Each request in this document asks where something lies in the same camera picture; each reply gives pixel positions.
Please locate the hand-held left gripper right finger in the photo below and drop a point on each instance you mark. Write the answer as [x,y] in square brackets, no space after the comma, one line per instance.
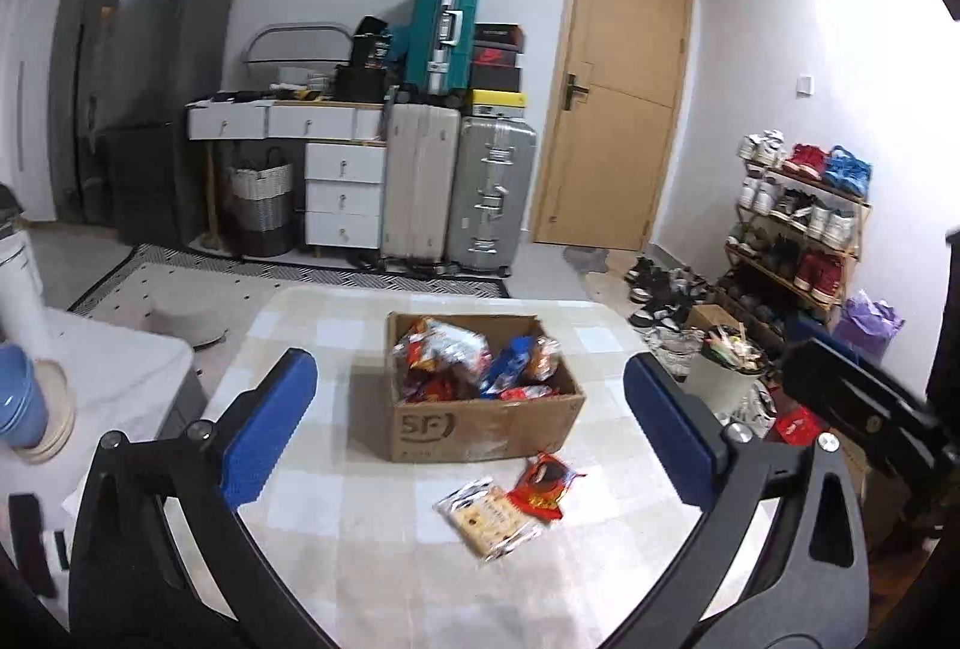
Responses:
[675,431]

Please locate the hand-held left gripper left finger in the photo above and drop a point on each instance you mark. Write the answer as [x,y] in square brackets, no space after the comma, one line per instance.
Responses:
[262,431]

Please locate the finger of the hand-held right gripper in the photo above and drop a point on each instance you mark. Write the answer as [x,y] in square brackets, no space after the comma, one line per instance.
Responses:
[862,401]

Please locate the red black snack packet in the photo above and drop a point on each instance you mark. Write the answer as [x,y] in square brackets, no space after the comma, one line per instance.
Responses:
[544,480]

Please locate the cardboard box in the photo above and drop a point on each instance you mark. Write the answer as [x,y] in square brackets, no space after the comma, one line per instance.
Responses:
[450,431]

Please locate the heap of mixed snacks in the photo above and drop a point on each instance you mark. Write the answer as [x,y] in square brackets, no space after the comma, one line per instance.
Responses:
[442,349]

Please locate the clear biscuit packet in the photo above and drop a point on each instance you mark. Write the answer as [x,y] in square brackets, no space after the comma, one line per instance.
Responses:
[487,518]

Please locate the white trash bin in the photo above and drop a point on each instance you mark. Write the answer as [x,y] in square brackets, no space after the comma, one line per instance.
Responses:
[720,383]

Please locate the purple plastic bag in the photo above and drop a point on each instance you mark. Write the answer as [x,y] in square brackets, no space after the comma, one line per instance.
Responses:
[866,326]

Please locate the round white stool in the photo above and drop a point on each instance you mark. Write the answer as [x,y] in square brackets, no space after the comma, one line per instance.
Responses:
[187,323]

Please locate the pile of loose shoes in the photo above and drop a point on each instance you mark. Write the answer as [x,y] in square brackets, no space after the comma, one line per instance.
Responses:
[667,289]

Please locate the grey floor rag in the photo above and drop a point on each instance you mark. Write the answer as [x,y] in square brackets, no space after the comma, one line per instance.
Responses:
[586,259]

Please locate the patterned rug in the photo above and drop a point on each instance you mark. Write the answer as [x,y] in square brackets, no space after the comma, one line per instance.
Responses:
[112,296]

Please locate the woven laundry basket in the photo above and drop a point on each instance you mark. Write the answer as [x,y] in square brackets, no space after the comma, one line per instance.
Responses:
[259,206]

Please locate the shoe rack with shoes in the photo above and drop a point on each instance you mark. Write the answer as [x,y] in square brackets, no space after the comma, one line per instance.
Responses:
[810,158]

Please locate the blue bowl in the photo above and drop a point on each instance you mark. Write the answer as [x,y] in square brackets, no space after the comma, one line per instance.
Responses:
[19,394]

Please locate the white drawer desk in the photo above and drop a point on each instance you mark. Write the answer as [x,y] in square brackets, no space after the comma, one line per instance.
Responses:
[345,199]

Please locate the black rectangular device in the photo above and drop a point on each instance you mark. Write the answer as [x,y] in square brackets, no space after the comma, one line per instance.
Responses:
[30,544]

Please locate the beige suitcase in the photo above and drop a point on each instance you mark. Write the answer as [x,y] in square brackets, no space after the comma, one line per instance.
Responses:
[420,184]

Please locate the silver suitcase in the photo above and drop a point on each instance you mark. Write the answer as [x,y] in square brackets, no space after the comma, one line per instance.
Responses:
[491,192]

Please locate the wooden door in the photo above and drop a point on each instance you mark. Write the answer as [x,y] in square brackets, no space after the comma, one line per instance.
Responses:
[615,94]

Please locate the grey refrigerator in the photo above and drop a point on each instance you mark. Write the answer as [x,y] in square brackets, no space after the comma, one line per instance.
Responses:
[172,94]

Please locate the black storage box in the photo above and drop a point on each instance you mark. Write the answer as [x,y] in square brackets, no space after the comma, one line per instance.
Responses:
[360,83]

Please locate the yellow shoe box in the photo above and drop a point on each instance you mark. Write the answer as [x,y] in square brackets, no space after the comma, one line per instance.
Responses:
[495,103]

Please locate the dark grey door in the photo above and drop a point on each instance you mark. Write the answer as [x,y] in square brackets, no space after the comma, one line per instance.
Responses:
[79,94]

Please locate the plain black shoe box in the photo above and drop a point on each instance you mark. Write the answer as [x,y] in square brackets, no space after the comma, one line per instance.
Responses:
[495,79]

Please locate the black bag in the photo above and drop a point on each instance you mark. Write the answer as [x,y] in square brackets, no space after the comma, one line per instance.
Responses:
[371,42]

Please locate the black red shoe box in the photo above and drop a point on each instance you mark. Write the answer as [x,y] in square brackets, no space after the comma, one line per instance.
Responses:
[496,55]

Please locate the teal suitcase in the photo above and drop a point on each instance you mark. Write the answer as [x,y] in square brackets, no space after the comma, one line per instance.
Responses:
[435,27]

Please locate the white light switch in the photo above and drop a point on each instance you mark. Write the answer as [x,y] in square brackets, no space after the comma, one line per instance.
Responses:
[805,85]

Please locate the curved metal frame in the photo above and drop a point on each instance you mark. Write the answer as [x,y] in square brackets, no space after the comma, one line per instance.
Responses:
[300,28]

